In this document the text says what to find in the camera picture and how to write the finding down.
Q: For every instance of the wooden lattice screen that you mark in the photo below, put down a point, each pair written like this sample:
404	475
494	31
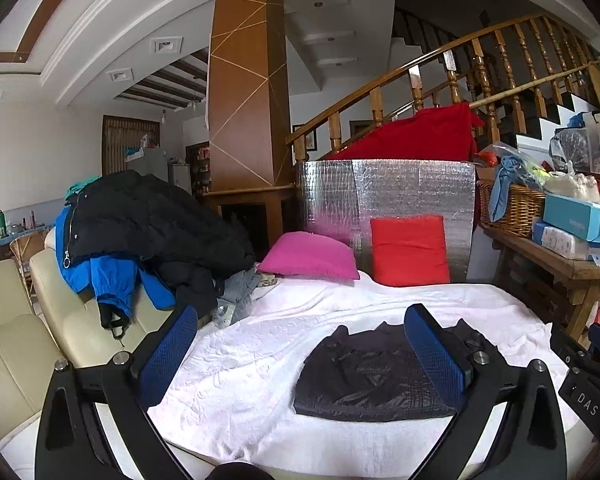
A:
117	145

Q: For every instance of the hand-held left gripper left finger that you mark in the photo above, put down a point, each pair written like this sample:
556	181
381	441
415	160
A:
172	350

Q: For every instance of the dark puffer jacket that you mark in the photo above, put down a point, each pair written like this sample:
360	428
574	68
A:
360	380

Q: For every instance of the silver foil insulation panel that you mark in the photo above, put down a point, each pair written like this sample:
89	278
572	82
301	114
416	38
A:
405	185

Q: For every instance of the wicker basket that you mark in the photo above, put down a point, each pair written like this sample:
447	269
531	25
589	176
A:
520	210

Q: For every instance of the cream leather sofa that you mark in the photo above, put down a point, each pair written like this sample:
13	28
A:
10	340

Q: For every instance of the small round table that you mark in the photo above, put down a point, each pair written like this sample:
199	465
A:
22	245

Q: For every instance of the blue cloth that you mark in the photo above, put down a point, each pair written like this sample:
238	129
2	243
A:
500	190

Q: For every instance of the wooden display shelf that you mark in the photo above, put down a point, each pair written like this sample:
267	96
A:
199	170

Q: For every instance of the white tissue pack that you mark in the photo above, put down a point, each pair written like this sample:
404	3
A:
560	242

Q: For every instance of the green bottle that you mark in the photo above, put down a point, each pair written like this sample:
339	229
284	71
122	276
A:
0	222

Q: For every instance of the grey garment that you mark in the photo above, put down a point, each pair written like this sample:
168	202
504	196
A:
235	295

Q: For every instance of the magenta pillow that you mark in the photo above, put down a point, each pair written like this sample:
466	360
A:
310	257

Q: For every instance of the dark patterned bag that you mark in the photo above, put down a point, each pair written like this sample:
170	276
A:
572	150

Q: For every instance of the black coat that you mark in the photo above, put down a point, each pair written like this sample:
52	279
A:
155	220

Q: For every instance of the blue jacket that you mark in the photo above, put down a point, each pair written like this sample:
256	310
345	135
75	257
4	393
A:
110	275

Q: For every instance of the red cloth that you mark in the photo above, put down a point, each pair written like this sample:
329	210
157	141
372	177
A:
420	135

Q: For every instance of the light blue cardboard box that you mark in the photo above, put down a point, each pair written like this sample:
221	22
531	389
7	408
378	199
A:
575	217

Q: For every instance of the beige plastic bag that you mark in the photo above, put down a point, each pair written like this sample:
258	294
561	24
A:
575	187

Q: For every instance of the grey refrigerator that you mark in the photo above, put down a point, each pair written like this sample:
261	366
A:
155	165

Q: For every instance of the wooden side table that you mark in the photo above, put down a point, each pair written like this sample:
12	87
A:
545	260

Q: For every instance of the wooden pillar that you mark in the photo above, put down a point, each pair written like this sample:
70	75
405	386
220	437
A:
245	85

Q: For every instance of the red pillow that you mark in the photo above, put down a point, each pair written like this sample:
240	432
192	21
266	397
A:
410	250

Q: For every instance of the teal garment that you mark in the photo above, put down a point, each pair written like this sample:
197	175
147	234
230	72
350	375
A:
80	189

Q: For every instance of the white bed blanket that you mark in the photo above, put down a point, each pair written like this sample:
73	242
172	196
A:
260	360

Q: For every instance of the wooden stair railing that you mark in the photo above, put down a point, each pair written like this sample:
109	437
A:
416	92

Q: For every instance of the black and white staircase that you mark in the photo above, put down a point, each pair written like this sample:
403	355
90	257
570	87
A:
535	132

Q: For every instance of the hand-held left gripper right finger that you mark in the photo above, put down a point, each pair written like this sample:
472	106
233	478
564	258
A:
435	355

